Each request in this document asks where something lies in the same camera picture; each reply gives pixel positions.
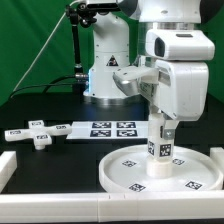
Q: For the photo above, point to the white marker plate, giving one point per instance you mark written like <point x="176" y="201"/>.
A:
<point x="108" y="130"/>

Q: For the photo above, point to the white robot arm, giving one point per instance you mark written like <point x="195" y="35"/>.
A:
<point x="120" y="58"/>

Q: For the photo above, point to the white right fence block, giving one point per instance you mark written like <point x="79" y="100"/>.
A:
<point x="217" y="155"/>

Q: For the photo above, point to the white front fence bar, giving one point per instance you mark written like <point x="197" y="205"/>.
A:
<point x="106" y="207"/>

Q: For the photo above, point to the white round table top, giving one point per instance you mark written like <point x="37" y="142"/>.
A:
<point x="133" y="169"/>

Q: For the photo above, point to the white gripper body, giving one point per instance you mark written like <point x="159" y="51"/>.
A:
<point x="178" y="89"/>

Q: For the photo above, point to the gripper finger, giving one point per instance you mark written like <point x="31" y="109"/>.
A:
<point x="152" y="108"/>
<point x="169" y="127"/>

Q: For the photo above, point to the white cross-shaped table base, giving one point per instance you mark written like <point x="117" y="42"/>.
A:
<point x="39" y="133"/>

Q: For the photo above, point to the white left fence block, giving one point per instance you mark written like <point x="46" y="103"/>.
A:
<point x="8" y="165"/>

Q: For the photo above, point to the white fence block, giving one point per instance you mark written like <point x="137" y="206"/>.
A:
<point x="217" y="155"/>
<point x="8" y="165"/>

